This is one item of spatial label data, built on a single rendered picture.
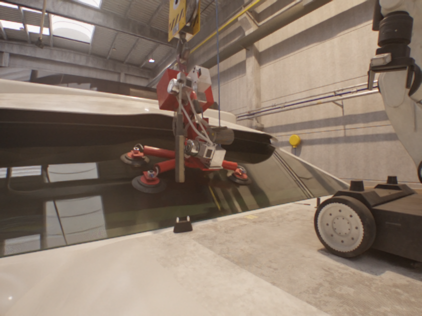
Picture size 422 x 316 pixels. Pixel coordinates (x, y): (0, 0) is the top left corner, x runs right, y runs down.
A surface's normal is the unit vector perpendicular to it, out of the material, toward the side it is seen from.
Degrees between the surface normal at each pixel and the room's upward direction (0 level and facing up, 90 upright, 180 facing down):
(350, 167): 90
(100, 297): 14
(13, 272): 43
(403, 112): 115
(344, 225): 90
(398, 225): 90
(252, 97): 90
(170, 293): 3
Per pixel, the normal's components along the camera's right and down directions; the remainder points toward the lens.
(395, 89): -0.88, 0.00
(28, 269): 0.24, -0.83
